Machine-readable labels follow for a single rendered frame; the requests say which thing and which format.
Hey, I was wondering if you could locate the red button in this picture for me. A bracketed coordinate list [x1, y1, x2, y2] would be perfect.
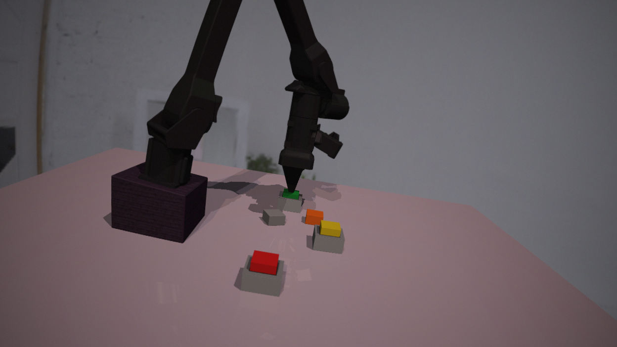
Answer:
[240, 250, 284, 297]

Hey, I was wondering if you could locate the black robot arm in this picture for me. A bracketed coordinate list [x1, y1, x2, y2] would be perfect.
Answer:
[138, 0, 350, 189]

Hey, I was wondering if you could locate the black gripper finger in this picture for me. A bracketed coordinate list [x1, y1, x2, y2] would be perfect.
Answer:
[282, 166, 305, 193]

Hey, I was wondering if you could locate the orange block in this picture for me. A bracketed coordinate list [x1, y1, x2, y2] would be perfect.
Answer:
[305, 209, 323, 225]

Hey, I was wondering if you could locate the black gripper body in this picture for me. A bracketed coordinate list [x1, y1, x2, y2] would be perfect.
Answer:
[278, 114, 318, 170]

